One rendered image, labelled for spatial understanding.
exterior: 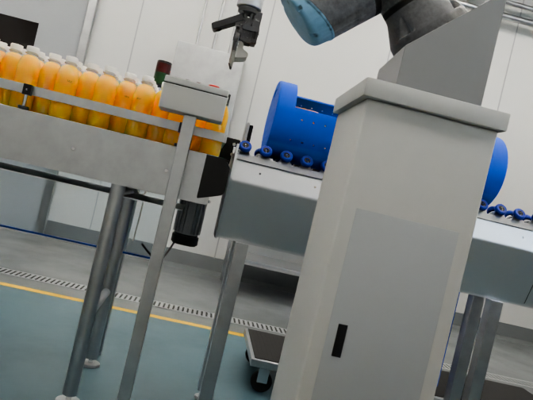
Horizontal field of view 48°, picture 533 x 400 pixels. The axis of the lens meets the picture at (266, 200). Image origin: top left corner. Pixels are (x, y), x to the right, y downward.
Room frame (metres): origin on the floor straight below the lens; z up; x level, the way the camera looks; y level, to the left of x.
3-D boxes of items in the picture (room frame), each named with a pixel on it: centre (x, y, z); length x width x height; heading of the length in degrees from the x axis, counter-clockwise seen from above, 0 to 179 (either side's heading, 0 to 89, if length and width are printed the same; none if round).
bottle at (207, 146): (2.01, 0.23, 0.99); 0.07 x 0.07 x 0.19
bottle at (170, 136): (2.00, 0.35, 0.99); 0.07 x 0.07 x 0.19
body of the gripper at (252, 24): (2.09, 0.21, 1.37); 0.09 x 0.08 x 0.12; 97
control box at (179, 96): (1.88, 0.29, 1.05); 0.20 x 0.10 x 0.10; 97
